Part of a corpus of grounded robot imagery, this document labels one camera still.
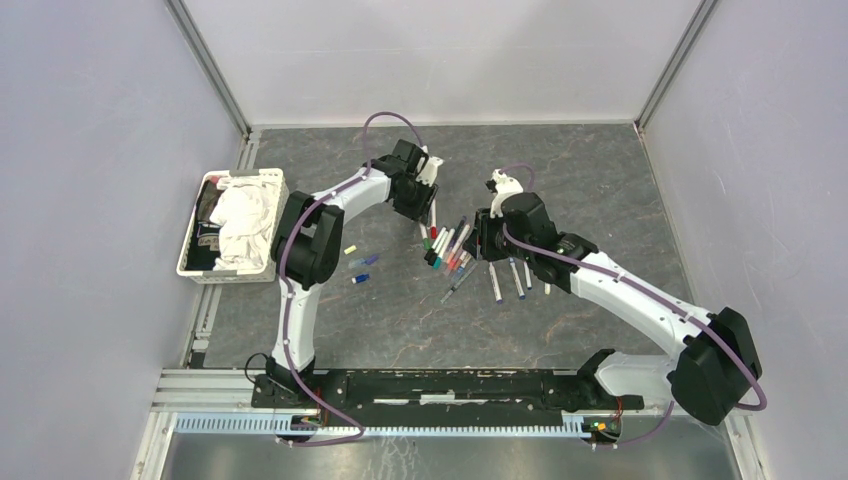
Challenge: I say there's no black cap white marker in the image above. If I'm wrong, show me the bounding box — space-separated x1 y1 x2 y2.
424 227 449 266

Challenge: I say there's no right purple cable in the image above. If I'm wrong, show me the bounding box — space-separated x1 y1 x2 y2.
496 162 770 450

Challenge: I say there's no purple cable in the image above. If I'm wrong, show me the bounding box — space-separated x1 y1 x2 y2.
496 162 770 450
276 111 429 448

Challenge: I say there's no white slotted cable duct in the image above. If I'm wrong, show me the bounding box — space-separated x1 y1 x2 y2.
173 413 598 439

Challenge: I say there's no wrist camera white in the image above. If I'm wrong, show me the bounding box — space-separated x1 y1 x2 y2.
416 156 444 186
486 170 524 218

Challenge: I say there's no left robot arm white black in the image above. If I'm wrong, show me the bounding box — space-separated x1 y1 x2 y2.
255 140 443 408

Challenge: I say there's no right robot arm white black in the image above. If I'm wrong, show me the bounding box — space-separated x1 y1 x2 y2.
466 192 768 426

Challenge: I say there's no red cap pink marker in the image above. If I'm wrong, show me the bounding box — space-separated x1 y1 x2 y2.
443 221 472 274

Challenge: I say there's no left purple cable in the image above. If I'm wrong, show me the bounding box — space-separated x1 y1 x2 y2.
276 111 429 448

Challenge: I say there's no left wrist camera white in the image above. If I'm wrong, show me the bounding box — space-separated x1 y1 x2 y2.
416 156 444 186

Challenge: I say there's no black gel pen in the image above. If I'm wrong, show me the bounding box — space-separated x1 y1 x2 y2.
440 264 477 304

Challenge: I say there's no white plastic basket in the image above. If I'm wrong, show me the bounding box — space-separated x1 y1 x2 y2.
176 168 289 284

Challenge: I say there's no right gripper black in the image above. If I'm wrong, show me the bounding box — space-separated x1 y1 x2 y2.
462 207 533 262

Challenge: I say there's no red cap white marker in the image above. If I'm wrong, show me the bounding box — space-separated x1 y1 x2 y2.
429 200 439 240

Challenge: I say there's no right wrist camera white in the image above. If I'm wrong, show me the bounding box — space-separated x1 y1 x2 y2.
486 170 524 218

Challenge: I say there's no white crumpled cloth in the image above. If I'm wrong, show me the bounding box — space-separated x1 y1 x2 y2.
210 177 281 271

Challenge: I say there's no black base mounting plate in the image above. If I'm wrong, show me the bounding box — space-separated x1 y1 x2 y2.
251 369 645 429

